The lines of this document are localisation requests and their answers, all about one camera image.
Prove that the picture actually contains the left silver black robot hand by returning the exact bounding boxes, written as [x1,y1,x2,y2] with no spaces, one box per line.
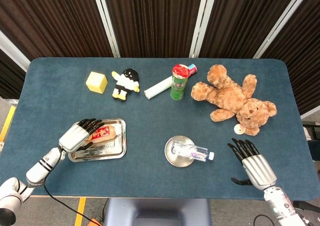
[58,118,105,153]

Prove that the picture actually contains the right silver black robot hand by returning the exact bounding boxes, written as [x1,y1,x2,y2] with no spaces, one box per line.
[227,138,278,191]

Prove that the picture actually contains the brown drink bottle red label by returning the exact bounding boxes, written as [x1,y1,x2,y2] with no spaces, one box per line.
[83,124,123,146]

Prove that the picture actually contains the clear plastic water bottle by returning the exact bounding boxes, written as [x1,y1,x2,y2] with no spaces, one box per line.
[171,141,215,162]

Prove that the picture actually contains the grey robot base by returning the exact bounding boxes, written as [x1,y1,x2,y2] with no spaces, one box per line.
[103,198,212,226]

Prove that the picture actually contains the rectangular steel tray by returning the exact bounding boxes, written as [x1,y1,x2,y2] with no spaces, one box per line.
[68,118,127,163]

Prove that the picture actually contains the yellow foam cube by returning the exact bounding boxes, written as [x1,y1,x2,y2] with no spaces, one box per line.
[85,71,109,94]

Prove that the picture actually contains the black white plush doll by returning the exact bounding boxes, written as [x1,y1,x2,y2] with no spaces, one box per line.
[111,68,141,101]

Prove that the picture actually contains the blue felt table cover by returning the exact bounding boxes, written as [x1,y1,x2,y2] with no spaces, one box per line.
[0,57,315,201]

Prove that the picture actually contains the brown teddy bear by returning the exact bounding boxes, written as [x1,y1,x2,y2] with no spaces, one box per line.
[190,64,278,137]

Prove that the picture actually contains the round steel plate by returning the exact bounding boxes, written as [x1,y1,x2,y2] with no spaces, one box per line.
[164,135,198,168]

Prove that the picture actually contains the white plastic wrap roll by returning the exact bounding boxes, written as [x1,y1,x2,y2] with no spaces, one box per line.
[143,63,198,100]

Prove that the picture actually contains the green chips can red lid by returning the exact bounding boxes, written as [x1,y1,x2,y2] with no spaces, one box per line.
[170,64,190,101]

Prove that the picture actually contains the brown folding partition screen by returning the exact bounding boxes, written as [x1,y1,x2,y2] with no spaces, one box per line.
[0,0,320,116]

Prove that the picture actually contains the black floor cable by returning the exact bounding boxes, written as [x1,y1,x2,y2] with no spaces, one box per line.
[253,214,273,226]

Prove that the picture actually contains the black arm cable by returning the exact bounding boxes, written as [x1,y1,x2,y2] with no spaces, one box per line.
[43,147,101,226]

